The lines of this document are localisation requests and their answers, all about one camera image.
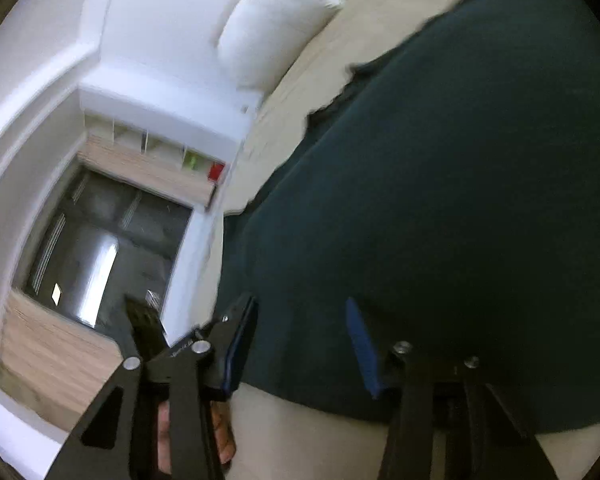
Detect person's left hand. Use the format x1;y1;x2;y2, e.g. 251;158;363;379
156;399;238;476

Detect dark window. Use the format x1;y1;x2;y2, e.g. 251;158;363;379
11;164;194;333

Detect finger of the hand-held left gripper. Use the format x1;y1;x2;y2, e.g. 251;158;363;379
147;310;246;368
124;294;168;362

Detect white pillow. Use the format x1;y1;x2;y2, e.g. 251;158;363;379
216;0;347;92

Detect dark green sweater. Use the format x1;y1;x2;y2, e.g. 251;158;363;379
219;0;600;435

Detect white window ledge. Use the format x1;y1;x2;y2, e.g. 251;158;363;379
157;180;233;343

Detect bed with beige sheet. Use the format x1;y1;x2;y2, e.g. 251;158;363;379
222;0;600;480

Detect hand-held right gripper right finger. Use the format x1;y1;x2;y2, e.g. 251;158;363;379
345;296;563;480

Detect white wall shelf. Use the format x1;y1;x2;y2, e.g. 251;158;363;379
81;114;229;201

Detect beige curtain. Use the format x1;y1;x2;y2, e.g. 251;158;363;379
76;134;219;209
0;291;127;433

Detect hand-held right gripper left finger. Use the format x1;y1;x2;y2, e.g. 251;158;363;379
45;294;259;480

